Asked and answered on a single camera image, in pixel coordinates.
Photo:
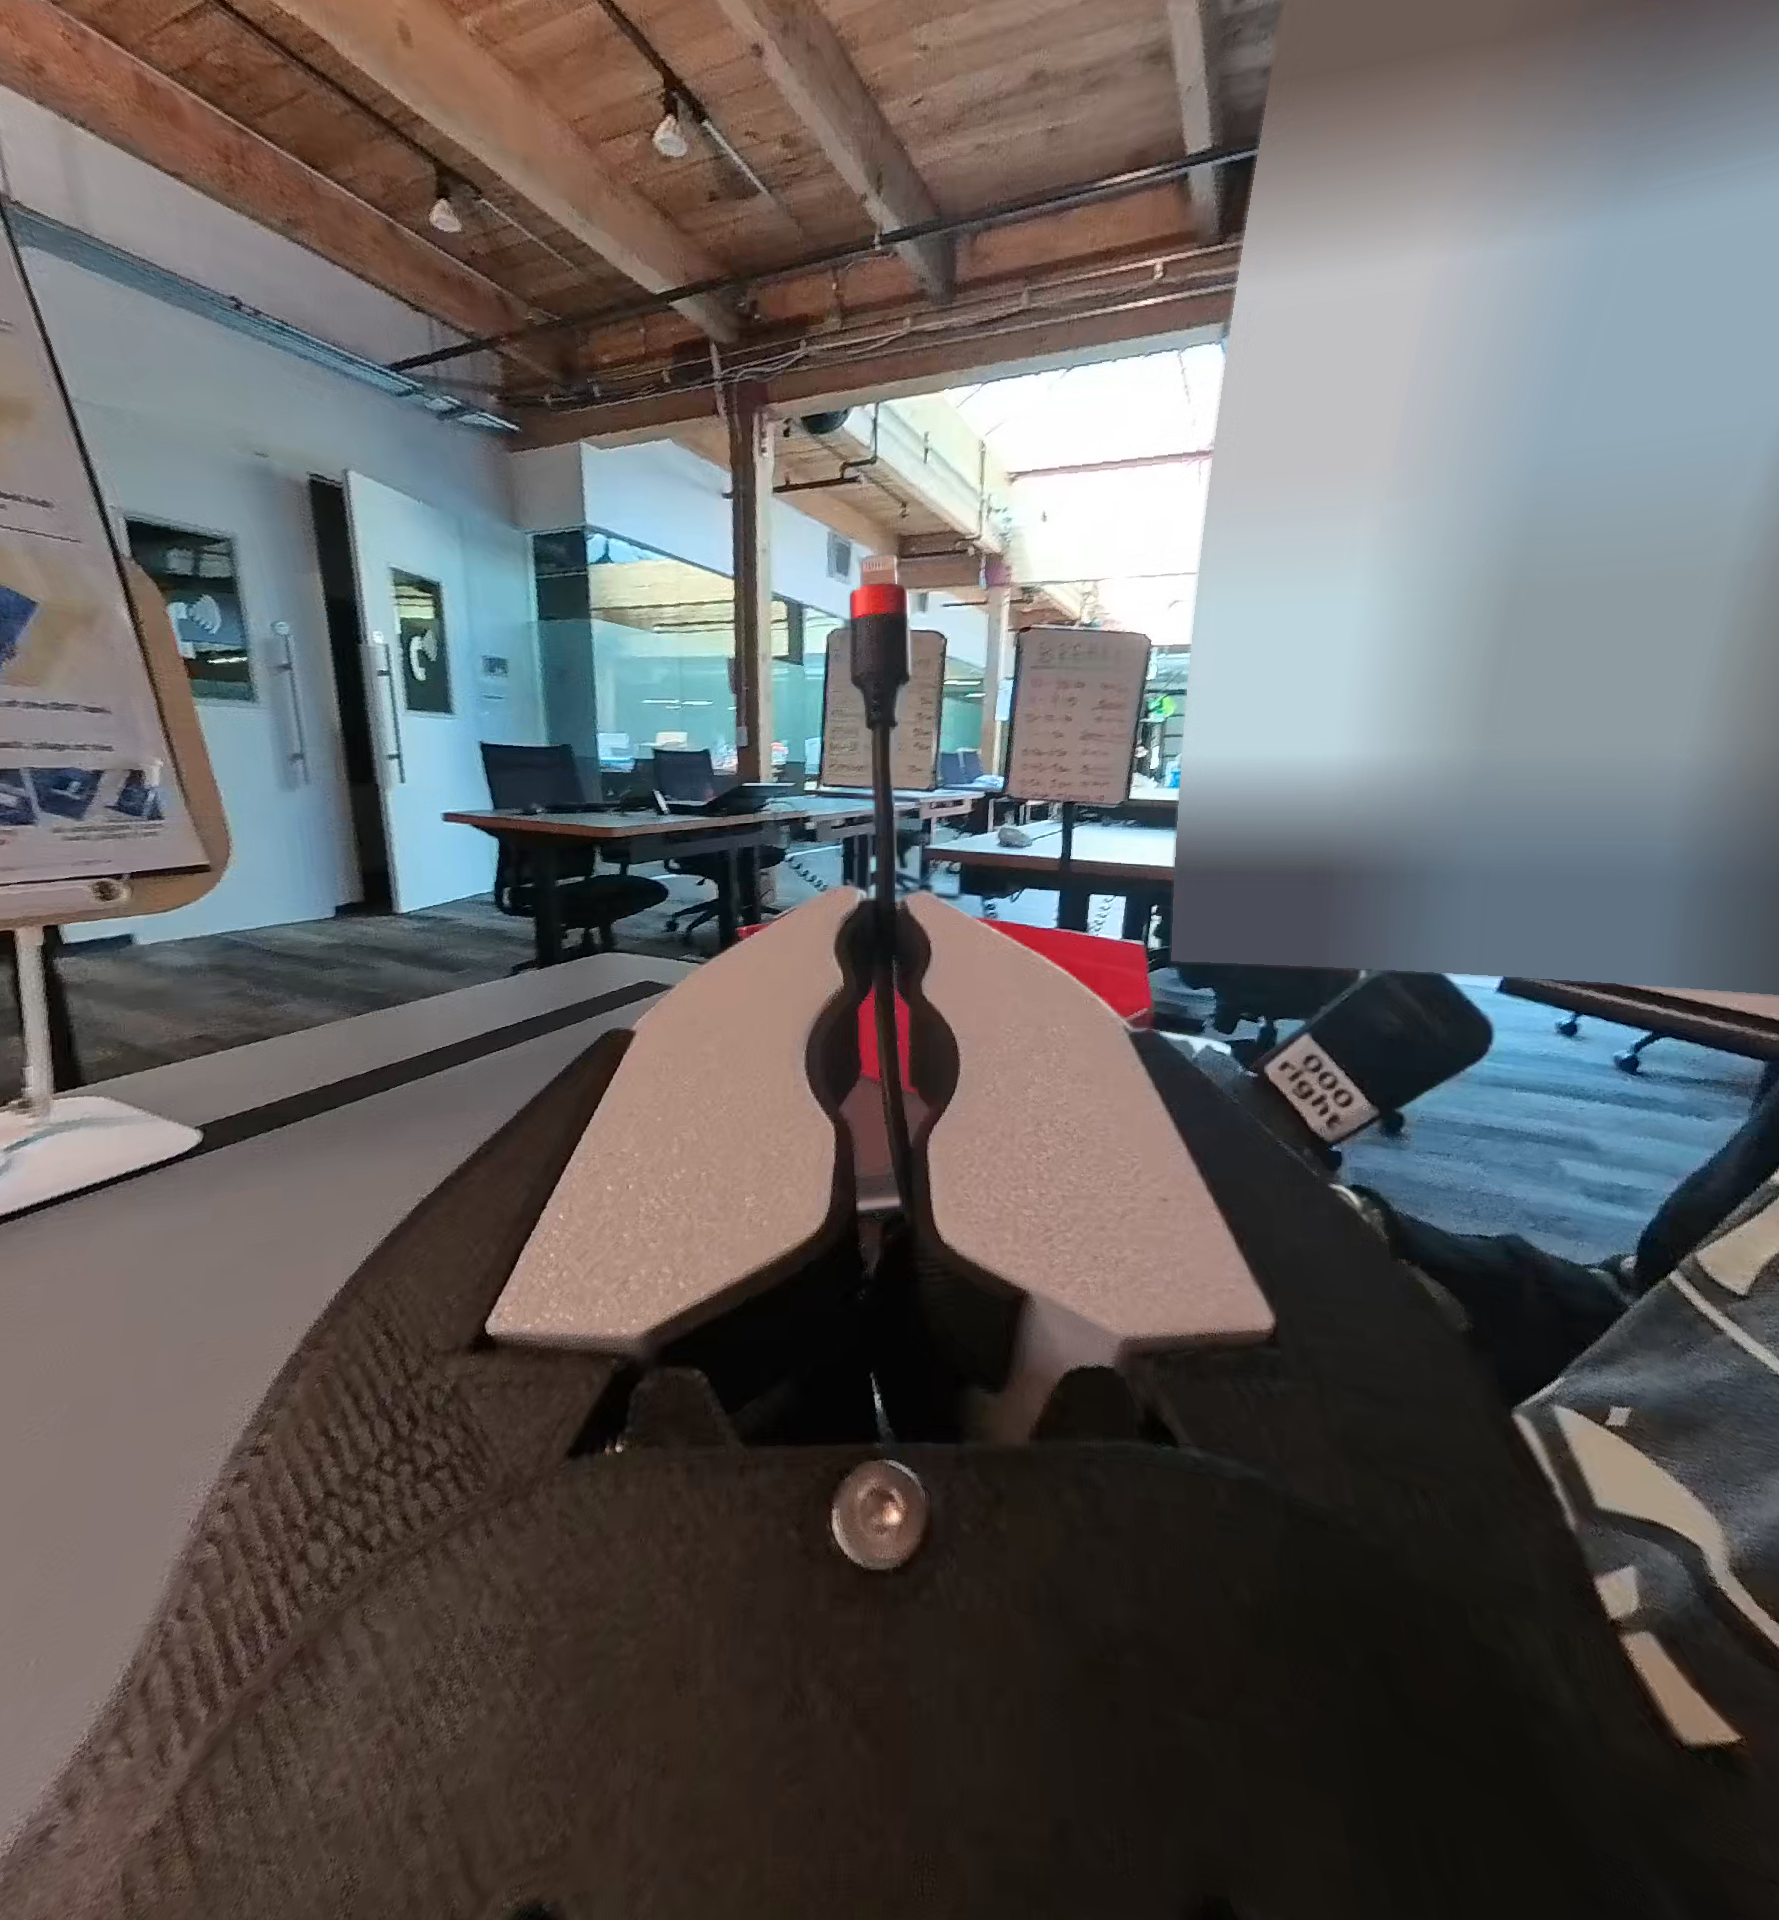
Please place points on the dark door poster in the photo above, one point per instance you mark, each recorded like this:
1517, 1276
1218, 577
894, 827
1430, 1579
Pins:
421, 646

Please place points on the instruction sheet on stand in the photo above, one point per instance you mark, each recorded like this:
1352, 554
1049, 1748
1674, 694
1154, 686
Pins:
20, 600

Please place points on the white track light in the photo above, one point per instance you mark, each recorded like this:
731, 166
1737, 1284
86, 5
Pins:
668, 131
447, 211

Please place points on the wooden office desk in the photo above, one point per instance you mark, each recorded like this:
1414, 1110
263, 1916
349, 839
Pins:
606, 822
1054, 850

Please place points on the black office chair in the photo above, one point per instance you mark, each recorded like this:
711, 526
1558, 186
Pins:
538, 779
689, 779

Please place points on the wooden post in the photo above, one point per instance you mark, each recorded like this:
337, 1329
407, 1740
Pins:
750, 600

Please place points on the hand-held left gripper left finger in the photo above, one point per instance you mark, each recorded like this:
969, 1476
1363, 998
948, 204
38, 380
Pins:
679, 1140

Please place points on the black dome camera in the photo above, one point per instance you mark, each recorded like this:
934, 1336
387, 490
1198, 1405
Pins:
824, 422

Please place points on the red plastic bin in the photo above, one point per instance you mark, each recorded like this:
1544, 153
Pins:
1069, 967

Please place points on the person's right forearm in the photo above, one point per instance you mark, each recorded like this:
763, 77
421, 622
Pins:
1504, 1291

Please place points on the whiteboard on stand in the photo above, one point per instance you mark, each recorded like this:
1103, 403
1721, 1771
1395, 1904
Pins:
883, 705
1078, 720

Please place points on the white door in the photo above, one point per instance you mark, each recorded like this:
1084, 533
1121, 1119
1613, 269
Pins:
363, 525

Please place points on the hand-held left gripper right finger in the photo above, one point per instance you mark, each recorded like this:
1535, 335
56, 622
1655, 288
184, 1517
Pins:
1084, 1140

